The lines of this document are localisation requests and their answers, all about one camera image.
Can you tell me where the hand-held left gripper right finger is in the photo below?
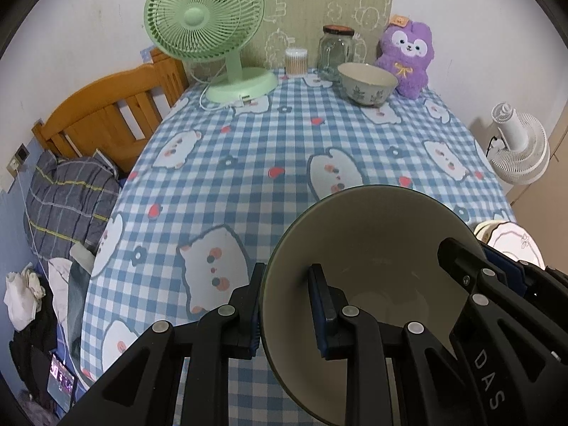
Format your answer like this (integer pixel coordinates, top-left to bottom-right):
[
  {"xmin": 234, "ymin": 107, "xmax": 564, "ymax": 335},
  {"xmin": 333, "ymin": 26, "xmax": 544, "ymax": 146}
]
[{"xmin": 308, "ymin": 264, "xmax": 480, "ymax": 426}]

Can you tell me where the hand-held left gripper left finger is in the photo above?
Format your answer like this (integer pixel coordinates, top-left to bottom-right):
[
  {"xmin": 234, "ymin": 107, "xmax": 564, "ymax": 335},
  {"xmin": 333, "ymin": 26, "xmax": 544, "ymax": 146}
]
[{"xmin": 58, "ymin": 263, "xmax": 267, "ymax": 426}]

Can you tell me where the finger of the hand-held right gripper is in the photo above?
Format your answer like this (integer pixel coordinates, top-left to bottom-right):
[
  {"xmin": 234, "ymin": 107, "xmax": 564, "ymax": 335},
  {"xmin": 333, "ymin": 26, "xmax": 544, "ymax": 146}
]
[
  {"xmin": 481, "ymin": 244, "xmax": 568, "ymax": 307},
  {"xmin": 438, "ymin": 238, "xmax": 522, "ymax": 316}
]

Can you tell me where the white red-rimmed plate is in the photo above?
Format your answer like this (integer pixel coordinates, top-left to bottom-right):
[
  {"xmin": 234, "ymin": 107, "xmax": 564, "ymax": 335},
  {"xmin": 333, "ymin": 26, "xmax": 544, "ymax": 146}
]
[{"xmin": 486, "ymin": 221, "xmax": 546, "ymax": 271}]

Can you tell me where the scalloped yellow floral plate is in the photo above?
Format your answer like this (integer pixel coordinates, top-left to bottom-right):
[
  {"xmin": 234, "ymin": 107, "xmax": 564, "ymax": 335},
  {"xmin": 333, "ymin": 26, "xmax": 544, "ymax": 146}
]
[{"xmin": 473, "ymin": 220, "xmax": 504, "ymax": 242}]

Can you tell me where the floral ceramic bowl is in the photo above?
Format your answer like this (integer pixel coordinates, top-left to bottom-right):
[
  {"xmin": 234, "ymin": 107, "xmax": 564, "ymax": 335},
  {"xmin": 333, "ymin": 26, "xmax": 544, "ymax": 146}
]
[
  {"xmin": 260, "ymin": 185, "xmax": 480, "ymax": 426},
  {"xmin": 337, "ymin": 63, "xmax": 399, "ymax": 108}
]

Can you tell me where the white standing fan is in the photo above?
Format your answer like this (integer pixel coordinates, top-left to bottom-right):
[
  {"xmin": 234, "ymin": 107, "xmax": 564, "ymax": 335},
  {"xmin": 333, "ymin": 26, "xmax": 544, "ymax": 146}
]
[{"xmin": 486, "ymin": 102, "xmax": 551, "ymax": 186}]

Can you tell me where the grey denim garment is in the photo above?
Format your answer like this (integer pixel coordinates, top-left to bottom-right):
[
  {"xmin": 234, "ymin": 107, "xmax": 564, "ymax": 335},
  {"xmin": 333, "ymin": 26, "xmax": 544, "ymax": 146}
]
[{"xmin": 66, "ymin": 242, "xmax": 96, "ymax": 360}]

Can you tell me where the smartphone with lit screen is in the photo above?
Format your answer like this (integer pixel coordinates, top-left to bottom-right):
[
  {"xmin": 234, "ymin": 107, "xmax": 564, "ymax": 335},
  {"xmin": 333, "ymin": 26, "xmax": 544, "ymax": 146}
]
[{"xmin": 47, "ymin": 353, "xmax": 78, "ymax": 409}]

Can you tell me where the dark clothing pile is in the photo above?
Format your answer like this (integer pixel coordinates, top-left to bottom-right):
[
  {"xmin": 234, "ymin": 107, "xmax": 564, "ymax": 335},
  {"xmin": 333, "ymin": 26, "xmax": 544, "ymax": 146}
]
[{"xmin": 9, "ymin": 302, "xmax": 58, "ymax": 404}]

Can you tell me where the blue checkered tablecloth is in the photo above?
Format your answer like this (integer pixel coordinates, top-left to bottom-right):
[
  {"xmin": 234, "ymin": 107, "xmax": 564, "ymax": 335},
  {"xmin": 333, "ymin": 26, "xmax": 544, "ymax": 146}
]
[{"xmin": 80, "ymin": 69, "xmax": 518, "ymax": 426}]

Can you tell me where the white crumpled cloth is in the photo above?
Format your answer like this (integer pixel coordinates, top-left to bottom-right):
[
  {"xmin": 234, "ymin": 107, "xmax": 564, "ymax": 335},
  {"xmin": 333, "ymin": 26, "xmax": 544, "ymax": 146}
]
[{"xmin": 4, "ymin": 262, "xmax": 45, "ymax": 331}]

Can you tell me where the grey plaid blanket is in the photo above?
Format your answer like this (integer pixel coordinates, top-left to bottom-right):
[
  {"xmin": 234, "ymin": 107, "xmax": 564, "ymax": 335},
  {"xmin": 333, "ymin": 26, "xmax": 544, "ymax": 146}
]
[{"xmin": 24, "ymin": 151, "xmax": 122, "ymax": 260}]

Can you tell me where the purple plush toy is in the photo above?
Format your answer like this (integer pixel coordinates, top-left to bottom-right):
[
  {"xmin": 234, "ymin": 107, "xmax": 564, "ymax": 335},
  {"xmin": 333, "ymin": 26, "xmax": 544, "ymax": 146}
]
[{"xmin": 376, "ymin": 15, "xmax": 435, "ymax": 99}]

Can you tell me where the cotton swab container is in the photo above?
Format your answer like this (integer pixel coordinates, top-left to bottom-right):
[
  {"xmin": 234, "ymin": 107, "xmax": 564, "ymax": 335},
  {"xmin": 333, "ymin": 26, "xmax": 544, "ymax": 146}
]
[{"xmin": 284, "ymin": 47, "xmax": 308, "ymax": 76}]

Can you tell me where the glass jar with dark lid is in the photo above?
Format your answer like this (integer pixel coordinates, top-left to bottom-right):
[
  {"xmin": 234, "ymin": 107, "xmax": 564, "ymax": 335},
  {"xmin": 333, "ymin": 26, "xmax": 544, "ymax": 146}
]
[{"xmin": 318, "ymin": 25, "xmax": 356, "ymax": 81}]

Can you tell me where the wooden bed headboard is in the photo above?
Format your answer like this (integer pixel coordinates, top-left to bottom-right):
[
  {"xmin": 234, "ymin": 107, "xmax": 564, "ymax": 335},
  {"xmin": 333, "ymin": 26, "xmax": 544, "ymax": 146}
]
[{"xmin": 32, "ymin": 49, "xmax": 189, "ymax": 174}]

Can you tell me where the green printed mat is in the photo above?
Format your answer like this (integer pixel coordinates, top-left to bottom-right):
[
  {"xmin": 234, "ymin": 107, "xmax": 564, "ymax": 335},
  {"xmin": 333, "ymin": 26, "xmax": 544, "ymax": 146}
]
[{"xmin": 260, "ymin": 0, "xmax": 395, "ymax": 72}]

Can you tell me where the green desk fan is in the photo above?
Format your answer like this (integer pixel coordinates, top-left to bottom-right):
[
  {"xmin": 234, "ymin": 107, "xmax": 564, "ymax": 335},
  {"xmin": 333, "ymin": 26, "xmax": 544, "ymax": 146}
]
[{"xmin": 144, "ymin": 0, "xmax": 278, "ymax": 105}]

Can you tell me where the white power cable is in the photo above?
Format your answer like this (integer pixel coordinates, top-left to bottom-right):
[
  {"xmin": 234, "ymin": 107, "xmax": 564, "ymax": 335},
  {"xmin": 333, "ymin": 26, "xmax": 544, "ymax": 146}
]
[{"xmin": 199, "ymin": 60, "xmax": 249, "ymax": 111}]

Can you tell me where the wall outlet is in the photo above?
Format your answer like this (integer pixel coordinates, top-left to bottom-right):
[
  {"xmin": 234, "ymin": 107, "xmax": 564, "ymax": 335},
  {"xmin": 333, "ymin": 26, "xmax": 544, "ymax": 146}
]
[{"xmin": 6, "ymin": 143, "xmax": 29, "ymax": 178}]

